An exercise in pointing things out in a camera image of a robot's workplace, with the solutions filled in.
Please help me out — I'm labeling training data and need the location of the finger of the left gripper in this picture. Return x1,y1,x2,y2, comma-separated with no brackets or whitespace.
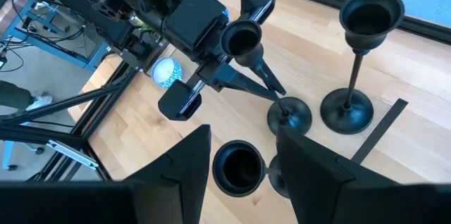
258,58,288,97
196,61,283,102

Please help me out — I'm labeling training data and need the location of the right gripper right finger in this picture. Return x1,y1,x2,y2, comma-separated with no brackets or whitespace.
276,125,399,224

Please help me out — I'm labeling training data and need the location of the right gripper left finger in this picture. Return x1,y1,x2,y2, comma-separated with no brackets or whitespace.
123,124,212,224

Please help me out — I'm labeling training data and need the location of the black metal candlestick holder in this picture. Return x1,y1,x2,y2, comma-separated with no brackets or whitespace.
220,19,314,136
319,0,406,136
211,139,295,199

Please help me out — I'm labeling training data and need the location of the white tealight candle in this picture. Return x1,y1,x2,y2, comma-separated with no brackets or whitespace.
151,56,184,90

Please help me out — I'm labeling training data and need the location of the wooden shelf with black legs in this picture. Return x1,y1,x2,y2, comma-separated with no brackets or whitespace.
149,12,409,224

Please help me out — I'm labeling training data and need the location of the office chair base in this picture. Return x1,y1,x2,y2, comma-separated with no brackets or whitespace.
0,139,47,173

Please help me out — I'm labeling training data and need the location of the person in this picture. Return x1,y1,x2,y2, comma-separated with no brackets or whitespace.
0,79,54,112

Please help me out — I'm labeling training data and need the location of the silver metal bracket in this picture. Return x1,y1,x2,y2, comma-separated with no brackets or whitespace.
47,139,100,171

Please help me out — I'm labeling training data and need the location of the blue metal frame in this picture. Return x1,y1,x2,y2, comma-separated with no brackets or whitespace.
0,0,110,73

